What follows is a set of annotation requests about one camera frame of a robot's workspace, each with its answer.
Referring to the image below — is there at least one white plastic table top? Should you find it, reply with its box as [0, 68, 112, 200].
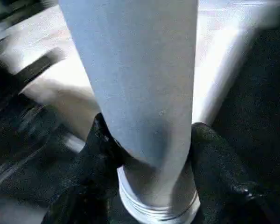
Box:
[0, 0, 273, 154]

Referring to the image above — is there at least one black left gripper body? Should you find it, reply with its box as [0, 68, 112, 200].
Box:
[0, 62, 61, 145]

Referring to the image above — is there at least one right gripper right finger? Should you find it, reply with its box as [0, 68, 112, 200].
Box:
[188, 122, 280, 224]

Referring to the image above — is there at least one white plastic table leg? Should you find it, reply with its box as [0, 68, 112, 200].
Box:
[57, 0, 202, 223]

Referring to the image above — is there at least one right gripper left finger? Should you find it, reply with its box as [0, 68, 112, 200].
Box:
[41, 112, 123, 224]

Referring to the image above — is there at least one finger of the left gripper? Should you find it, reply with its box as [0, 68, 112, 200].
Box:
[13, 47, 67, 87]

